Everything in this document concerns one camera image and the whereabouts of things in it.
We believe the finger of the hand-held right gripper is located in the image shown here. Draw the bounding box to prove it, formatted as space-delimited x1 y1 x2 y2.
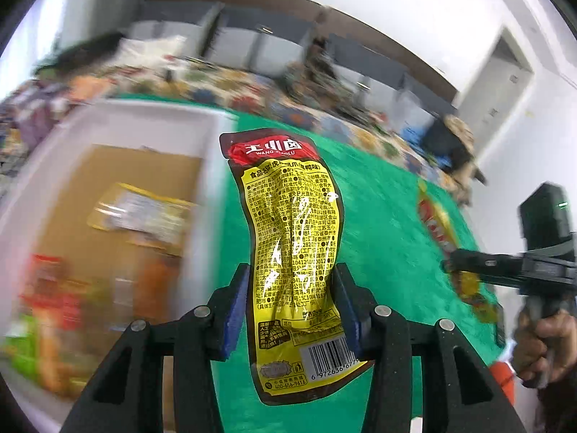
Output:
441 248 526 289

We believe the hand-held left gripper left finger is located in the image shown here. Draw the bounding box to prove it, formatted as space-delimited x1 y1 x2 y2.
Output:
58 262 251 433

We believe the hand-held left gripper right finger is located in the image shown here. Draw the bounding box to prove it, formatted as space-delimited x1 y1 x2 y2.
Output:
331 262 528 433

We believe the long yellow snack packet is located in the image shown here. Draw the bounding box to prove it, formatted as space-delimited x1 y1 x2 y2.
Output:
415 179 503 325

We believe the yellow packet with dark edge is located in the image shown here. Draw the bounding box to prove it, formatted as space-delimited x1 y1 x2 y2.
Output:
219 128 376 406

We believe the clear packet with yellow border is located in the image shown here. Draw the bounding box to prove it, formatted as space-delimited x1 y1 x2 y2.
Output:
88 183 199 253

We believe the white cardboard box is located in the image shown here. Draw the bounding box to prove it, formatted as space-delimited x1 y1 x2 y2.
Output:
0 99 239 433

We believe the green snack packet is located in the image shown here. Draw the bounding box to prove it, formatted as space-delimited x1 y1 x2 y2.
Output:
0 313 43 375

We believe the person's right hand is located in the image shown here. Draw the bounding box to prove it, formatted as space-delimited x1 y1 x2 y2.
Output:
511 300 577 389

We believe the dark grey phone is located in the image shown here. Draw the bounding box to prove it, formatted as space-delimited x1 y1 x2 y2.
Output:
493 304 506 349

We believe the green embroidered blanket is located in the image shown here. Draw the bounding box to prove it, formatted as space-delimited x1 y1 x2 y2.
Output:
113 92 506 433

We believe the black bag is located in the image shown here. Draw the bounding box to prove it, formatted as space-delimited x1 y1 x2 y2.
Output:
424 119 456 158

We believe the white door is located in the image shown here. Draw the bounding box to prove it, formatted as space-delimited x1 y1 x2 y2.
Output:
455 27 535 154

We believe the blue cloth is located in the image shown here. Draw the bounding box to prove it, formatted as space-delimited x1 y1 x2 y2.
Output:
401 122 429 145

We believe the floral bedsheet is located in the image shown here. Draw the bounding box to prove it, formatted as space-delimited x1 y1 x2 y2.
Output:
0 61 456 181

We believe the dark floral garment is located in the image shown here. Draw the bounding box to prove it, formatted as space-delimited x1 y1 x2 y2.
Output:
284 38 361 113

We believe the white plastic bag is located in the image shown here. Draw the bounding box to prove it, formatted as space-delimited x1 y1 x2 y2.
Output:
115 35 188 69

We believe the dark bundle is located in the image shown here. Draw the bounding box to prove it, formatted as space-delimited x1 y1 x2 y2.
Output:
36 31 124 77

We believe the grey strapped cushion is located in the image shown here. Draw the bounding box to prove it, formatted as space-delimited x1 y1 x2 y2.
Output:
212 6 316 73
325 31 406 100
401 72 456 118
128 20 212 55

